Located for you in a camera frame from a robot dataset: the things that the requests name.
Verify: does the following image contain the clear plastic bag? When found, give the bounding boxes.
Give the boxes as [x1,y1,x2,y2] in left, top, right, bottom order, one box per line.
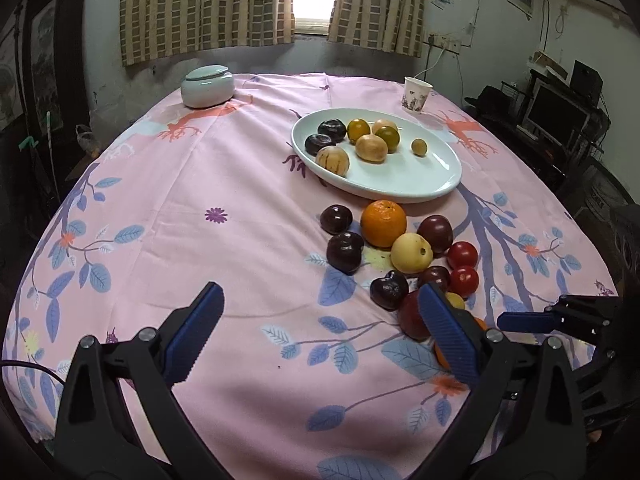
[75,125,98,153]

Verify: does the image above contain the white oval plate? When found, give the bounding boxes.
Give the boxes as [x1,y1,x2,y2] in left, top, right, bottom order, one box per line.
[291,108,463,204]

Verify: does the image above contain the red tomato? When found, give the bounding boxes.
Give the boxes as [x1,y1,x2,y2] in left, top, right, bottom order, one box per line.
[448,266,480,298]
[446,241,479,271]

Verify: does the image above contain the striped pepino melon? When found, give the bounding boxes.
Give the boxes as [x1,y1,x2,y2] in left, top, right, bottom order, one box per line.
[315,146,350,177]

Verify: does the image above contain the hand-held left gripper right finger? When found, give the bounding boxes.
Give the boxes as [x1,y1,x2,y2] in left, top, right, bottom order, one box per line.
[410,282,588,480]

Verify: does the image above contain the yellow pear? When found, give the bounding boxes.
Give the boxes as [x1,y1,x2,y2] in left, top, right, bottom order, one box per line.
[355,133,388,164]

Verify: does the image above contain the white wall power strip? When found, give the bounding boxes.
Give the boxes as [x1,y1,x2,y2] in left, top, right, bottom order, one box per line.
[427,34,463,53]

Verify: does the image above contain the pink leaf-print tablecloth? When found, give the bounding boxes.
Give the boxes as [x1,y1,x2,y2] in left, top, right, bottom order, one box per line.
[2,72,621,480]

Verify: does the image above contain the pale green lidded jar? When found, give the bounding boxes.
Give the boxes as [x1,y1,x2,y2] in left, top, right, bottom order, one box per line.
[180,64,236,109]

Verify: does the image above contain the small dark plum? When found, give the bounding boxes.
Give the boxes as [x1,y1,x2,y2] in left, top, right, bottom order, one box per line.
[369,270,410,312]
[417,265,452,293]
[320,204,354,235]
[326,231,365,274]

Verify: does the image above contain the striped brown curtain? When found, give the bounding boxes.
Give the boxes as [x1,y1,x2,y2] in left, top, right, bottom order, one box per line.
[119,0,297,67]
[326,0,428,57]

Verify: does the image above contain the computer monitor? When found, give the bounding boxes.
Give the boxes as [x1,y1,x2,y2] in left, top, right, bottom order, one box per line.
[522,82,593,141]

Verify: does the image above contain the black speaker box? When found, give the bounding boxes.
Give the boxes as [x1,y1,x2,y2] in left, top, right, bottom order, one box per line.
[570,60,603,106]

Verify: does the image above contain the red purple plum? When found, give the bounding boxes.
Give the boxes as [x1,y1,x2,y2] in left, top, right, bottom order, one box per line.
[397,290,432,343]
[416,214,454,254]

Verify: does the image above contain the black hat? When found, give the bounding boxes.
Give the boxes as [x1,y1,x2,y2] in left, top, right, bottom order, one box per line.
[465,85,526,111]

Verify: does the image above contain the dark computer desk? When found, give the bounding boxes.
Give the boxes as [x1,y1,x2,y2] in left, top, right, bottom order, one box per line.
[465,85,611,191]

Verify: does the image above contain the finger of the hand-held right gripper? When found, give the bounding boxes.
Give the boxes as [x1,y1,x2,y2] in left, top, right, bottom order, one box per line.
[497,310,568,335]

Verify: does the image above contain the pale yellow apple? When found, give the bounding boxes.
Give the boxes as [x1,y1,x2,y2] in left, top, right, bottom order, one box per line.
[390,232,434,275]

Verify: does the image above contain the floral paper cup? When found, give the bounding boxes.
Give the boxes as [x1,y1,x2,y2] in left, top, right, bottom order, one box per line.
[401,76,434,113]

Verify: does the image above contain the green yellow tomato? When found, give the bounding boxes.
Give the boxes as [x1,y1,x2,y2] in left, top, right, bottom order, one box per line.
[374,126,401,154]

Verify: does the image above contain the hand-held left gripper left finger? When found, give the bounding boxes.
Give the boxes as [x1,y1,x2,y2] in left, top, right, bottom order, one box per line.
[54,281,236,480]

